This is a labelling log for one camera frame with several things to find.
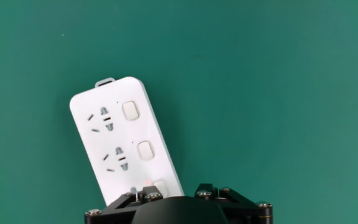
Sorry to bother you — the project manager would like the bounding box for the white four-socket power strip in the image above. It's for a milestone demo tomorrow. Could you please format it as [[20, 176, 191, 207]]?
[[69, 76, 185, 206]]

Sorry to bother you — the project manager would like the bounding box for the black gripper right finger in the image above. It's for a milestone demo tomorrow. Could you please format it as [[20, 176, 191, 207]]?
[[194, 183, 273, 224]]

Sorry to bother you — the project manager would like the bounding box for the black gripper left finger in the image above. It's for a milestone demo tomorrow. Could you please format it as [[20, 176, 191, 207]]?
[[85, 185, 165, 224]]

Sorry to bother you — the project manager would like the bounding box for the green table mat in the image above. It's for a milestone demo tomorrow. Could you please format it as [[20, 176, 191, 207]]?
[[0, 0, 358, 224]]

